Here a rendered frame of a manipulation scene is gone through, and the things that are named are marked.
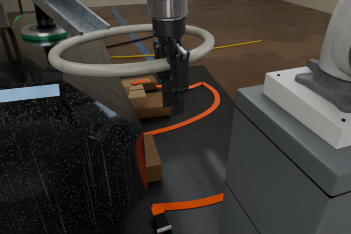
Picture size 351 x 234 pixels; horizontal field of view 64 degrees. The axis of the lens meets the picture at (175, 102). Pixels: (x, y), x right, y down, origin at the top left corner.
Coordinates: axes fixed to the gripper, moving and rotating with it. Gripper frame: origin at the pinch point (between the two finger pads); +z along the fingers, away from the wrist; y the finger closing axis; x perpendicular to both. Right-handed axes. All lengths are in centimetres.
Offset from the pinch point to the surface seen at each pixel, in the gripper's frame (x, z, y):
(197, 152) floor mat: -52, 79, 64
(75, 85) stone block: 17.8, 2.9, 31.8
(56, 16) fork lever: 15, -15, 57
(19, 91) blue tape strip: 33.6, 0.9, 33.0
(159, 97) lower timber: -57, 66, 126
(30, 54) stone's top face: 27, -3, 60
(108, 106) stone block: 9.0, 12.3, 29.8
